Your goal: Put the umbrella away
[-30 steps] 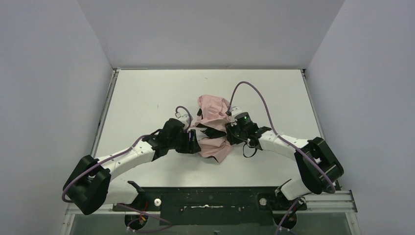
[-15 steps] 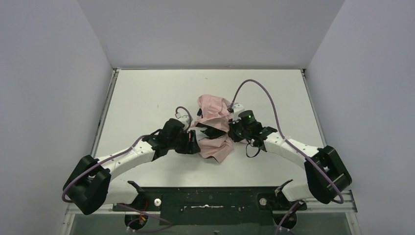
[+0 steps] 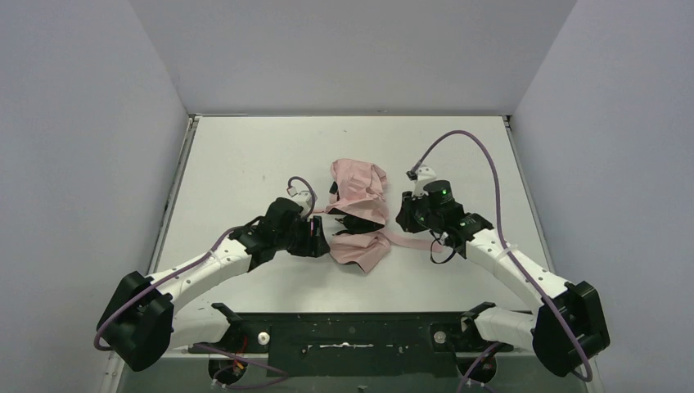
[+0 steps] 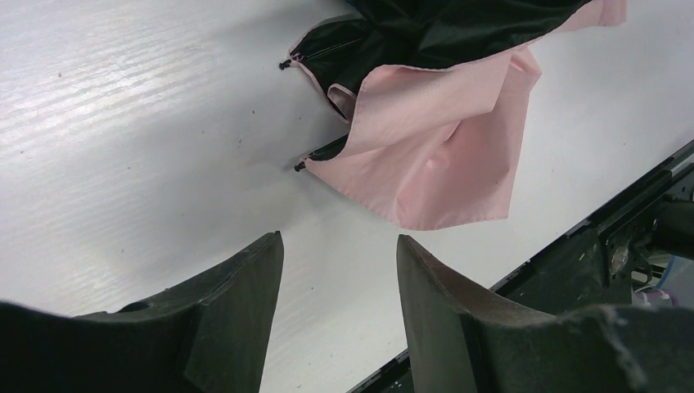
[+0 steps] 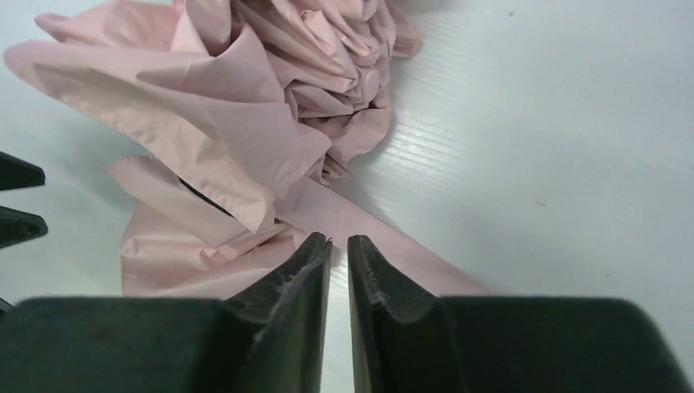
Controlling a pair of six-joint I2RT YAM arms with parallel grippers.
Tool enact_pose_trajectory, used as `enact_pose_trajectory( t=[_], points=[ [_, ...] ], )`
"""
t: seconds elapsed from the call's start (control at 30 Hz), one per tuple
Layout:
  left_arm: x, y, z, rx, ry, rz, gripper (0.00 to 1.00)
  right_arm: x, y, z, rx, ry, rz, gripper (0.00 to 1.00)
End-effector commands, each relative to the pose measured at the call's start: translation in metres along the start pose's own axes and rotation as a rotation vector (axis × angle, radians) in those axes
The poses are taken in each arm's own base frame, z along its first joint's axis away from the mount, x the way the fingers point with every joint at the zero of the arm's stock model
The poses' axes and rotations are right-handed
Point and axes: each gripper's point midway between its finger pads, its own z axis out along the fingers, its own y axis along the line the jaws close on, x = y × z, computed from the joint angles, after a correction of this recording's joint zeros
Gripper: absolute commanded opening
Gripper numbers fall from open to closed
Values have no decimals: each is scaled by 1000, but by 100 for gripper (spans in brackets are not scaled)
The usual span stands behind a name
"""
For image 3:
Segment pink and black folding umbrella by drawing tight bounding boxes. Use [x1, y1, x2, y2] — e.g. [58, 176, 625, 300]
[319, 158, 444, 273]

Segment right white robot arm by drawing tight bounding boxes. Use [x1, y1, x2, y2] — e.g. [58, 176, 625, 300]
[396, 180, 611, 377]

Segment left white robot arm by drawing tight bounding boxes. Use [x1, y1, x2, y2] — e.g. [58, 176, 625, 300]
[93, 192, 330, 371]

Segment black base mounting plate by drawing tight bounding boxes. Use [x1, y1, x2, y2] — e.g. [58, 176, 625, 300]
[209, 312, 490, 377]

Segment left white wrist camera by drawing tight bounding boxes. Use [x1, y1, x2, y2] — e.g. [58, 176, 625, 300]
[287, 187, 316, 218]

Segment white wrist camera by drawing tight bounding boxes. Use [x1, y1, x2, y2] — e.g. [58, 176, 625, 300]
[287, 187, 316, 218]
[406, 165, 437, 197]

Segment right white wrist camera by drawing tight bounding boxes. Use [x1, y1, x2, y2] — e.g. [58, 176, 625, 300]
[406, 165, 437, 197]

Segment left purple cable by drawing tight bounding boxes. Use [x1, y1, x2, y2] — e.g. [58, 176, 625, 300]
[93, 176, 318, 352]

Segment purple cable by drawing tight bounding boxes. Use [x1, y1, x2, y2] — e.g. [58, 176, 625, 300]
[93, 176, 318, 352]
[409, 129, 593, 383]

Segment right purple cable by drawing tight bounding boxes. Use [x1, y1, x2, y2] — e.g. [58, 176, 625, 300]
[409, 129, 593, 383]

